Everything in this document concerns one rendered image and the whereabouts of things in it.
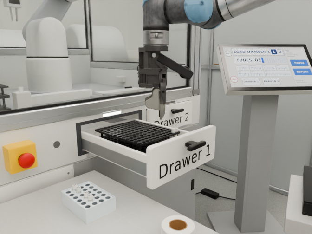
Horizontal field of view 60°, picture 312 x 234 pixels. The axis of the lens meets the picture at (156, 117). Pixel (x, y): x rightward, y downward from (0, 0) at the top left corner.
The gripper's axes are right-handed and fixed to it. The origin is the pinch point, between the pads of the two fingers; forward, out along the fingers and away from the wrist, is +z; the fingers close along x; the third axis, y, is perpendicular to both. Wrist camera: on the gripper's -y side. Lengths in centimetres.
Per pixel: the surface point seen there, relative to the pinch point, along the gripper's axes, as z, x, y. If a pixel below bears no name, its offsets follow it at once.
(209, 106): 32, -180, -60
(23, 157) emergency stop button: 7.9, 14.1, 36.8
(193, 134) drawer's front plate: 4.2, 8.3, -8.2
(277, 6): -54, -135, -98
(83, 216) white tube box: 19.2, 23.6, 20.2
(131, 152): 8.0, 12.1, 9.3
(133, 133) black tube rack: 6.6, -1.2, 9.1
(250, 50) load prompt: -20, -71, -54
